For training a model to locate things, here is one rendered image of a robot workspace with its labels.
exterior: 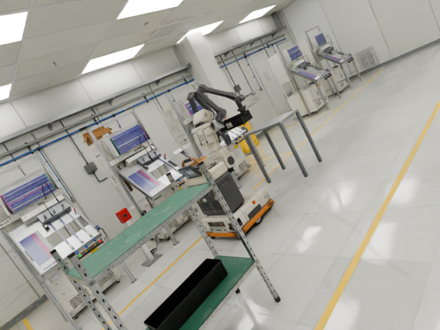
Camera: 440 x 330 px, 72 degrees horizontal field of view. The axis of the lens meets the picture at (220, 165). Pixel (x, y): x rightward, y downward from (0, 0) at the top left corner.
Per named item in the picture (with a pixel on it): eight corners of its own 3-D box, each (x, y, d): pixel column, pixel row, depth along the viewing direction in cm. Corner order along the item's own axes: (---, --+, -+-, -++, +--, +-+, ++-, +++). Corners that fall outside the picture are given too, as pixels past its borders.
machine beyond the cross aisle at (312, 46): (364, 78, 848) (336, 14, 815) (353, 88, 798) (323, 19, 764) (321, 95, 953) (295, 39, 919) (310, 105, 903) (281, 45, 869)
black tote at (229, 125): (215, 135, 394) (211, 128, 392) (223, 129, 404) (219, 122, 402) (244, 124, 349) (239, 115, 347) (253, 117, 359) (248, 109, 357)
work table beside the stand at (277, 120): (307, 177, 392) (279, 122, 377) (268, 183, 447) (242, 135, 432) (322, 160, 418) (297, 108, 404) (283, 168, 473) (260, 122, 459)
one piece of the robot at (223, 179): (237, 224, 320) (198, 155, 305) (207, 224, 363) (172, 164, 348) (255, 206, 340) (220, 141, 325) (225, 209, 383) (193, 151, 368)
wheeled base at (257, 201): (241, 239, 315) (230, 219, 310) (207, 238, 364) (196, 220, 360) (276, 203, 355) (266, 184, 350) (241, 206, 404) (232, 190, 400)
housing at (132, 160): (156, 154, 472) (155, 147, 463) (130, 169, 442) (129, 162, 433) (152, 152, 476) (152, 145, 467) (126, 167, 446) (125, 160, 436)
